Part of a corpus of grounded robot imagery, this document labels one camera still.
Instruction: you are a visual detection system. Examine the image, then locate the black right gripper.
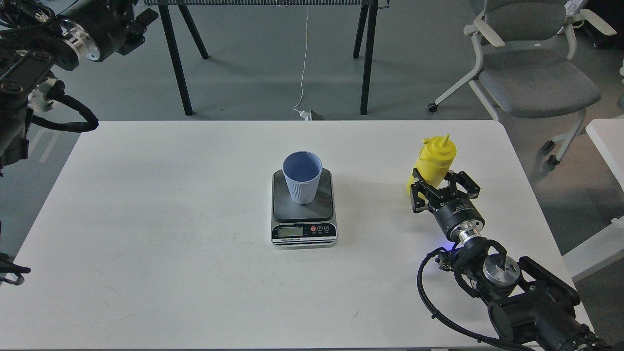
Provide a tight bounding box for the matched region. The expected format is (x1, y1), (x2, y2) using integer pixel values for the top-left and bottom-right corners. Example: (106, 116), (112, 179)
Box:
(410, 168), (485, 243)

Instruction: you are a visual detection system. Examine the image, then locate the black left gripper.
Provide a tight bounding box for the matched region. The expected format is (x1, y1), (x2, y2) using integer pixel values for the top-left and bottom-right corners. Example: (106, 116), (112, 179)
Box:
(61, 0), (158, 62)

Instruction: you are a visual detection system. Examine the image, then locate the yellow squeeze bottle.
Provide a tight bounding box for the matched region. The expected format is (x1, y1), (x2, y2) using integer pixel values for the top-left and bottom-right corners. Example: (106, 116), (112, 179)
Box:
(414, 134), (457, 188)

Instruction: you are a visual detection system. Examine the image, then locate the blue plastic cup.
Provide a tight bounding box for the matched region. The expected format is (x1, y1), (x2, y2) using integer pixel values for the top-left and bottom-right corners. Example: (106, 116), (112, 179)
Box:
(282, 151), (323, 205)

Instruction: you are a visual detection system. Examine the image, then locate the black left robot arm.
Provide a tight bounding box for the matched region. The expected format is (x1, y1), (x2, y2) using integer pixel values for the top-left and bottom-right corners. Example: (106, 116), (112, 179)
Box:
(0, 0), (158, 167)

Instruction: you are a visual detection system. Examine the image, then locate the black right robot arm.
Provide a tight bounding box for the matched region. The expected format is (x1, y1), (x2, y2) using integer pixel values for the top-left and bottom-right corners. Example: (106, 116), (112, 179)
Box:
(410, 169), (623, 351)

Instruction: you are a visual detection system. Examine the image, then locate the digital kitchen scale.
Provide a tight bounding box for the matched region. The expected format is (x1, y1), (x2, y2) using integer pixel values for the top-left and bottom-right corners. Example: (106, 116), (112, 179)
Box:
(270, 169), (337, 249)

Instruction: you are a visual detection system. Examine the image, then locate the grey office chair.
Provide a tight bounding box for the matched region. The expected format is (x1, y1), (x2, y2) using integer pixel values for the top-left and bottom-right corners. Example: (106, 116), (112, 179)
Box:
(428, 0), (617, 166)

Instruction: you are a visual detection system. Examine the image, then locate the white side table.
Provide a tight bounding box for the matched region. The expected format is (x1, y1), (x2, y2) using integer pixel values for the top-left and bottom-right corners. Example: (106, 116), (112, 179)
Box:
(563, 116), (624, 283)

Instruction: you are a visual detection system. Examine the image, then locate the black trestle table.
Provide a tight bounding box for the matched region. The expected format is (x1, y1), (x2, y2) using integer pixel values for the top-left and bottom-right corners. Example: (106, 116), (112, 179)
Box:
(117, 6), (405, 120)

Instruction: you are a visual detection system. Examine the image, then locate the white cable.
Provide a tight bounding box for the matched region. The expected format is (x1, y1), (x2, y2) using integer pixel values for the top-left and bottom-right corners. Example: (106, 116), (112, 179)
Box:
(292, 4), (312, 120)

